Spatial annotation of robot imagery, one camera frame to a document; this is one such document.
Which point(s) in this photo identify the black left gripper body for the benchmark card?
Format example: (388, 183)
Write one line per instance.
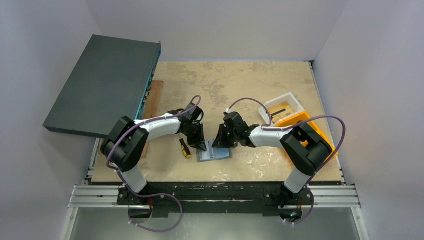
(197, 133)

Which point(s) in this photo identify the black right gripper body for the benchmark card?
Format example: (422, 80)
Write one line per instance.
(226, 133)

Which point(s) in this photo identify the grey leather card holder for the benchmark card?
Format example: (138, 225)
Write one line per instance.
(212, 153)

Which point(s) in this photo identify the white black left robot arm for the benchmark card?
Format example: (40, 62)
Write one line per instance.
(125, 143)

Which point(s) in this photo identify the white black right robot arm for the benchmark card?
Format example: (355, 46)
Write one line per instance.
(306, 149)

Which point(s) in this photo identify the wooden board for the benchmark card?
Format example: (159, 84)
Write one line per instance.
(152, 102)

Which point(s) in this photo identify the white plastic bin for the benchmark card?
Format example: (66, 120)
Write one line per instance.
(281, 108)

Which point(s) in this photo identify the yellow plastic bin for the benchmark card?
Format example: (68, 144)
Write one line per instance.
(314, 129)

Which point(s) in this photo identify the black yellow handled screwdriver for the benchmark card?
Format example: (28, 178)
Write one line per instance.
(184, 147)

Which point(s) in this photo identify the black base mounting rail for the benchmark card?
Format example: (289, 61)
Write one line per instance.
(265, 198)

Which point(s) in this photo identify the dark grey network switch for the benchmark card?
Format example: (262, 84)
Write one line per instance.
(110, 80)

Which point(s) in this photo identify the aluminium frame profile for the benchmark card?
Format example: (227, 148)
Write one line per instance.
(106, 196)

